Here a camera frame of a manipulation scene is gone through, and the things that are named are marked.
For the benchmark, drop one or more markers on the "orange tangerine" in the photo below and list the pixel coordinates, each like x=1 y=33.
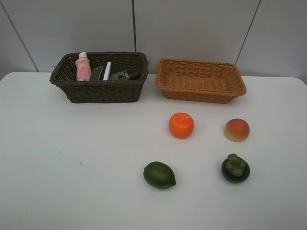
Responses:
x=181 y=125

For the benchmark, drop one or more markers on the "dark green square bottle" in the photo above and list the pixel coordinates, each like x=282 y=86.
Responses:
x=124 y=76

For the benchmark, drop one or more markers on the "green lime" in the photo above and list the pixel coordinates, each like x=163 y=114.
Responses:
x=159 y=175

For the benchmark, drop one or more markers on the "white marker red caps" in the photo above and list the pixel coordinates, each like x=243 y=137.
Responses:
x=107 y=71

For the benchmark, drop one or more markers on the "black whiteboard eraser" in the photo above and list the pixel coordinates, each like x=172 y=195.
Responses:
x=97 y=73

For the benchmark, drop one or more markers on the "red yellow half peach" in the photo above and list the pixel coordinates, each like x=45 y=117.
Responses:
x=237 y=130

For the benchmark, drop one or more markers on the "pink bottle white cap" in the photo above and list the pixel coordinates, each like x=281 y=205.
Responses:
x=83 y=67

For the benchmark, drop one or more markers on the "dark mangosteen green top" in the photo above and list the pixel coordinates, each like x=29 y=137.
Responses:
x=234 y=169

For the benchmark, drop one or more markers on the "orange wicker basket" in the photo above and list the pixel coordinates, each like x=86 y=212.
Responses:
x=200 y=81

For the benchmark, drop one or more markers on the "dark brown wicker basket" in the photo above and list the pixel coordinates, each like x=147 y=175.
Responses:
x=118 y=91

